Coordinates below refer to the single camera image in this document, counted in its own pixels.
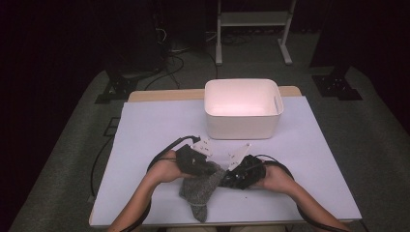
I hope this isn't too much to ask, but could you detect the person's right hand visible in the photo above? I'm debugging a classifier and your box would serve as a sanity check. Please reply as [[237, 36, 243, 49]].
[[253, 163, 295, 195]]

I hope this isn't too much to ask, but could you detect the black floor cable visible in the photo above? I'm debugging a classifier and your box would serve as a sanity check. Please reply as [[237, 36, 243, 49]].
[[90, 134, 115, 197], [144, 54, 186, 91]]

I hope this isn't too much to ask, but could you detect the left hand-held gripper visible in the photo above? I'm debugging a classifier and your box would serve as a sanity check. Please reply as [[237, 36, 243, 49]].
[[175, 137, 217, 177]]

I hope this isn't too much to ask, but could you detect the black stand base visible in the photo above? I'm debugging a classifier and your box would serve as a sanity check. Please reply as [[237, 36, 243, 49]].
[[95, 69, 139, 104], [311, 66, 364, 102]]

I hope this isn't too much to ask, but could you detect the person's left hand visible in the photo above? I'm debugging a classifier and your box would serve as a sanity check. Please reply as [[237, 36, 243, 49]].
[[147, 150, 195, 185]]

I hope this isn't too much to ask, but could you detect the white plastic bin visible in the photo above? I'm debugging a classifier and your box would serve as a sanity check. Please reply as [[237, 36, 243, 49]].
[[203, 78, 284, 140]]

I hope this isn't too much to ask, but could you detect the wooden table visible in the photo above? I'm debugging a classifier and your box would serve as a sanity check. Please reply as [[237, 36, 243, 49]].
[[88, 85, 363, 228]]

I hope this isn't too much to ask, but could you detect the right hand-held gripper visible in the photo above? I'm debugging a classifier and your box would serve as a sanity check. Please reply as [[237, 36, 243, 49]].
[[226, 143, 268, 186]]

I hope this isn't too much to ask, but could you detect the grey fluffy cloth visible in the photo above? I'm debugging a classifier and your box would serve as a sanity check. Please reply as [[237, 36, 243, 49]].
[[179, 162, 228, 223]]

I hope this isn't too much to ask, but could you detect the left hand-held gripper cable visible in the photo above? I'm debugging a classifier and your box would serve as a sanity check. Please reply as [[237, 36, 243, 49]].
[[120, 134, 201, 232]]

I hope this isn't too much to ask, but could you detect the white metal stand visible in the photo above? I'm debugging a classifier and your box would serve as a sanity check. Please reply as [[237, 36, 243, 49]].
[[215, 0, 298, 67]]

